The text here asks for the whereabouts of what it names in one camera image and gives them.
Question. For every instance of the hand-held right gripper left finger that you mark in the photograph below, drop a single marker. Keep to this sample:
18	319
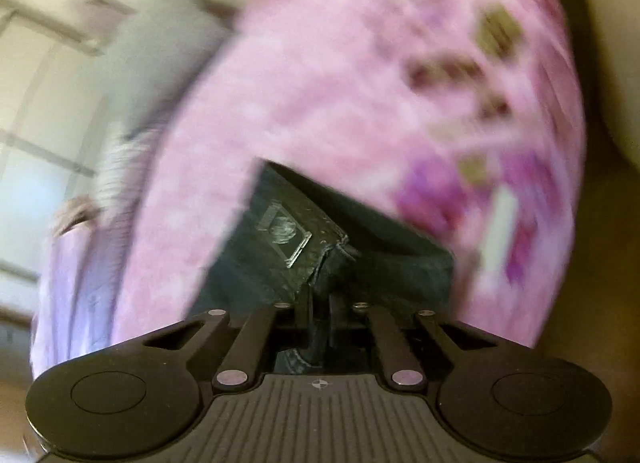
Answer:
303	314

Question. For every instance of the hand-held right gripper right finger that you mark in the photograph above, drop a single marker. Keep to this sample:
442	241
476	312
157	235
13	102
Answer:
336	314

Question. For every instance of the dark blue jeans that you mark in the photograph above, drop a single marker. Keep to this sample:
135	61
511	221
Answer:
260	253

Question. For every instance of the pink floral blanket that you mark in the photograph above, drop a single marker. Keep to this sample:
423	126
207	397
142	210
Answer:
325	93

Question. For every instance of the lilac pillow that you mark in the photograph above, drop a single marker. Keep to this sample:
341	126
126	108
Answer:
75	288

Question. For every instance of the beige pink cloth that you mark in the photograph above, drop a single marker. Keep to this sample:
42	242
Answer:
75	215

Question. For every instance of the grey ribbed pillow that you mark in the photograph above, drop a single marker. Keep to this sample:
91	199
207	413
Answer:
160	53

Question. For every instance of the white wardrobe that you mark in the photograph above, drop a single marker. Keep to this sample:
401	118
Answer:
30	93

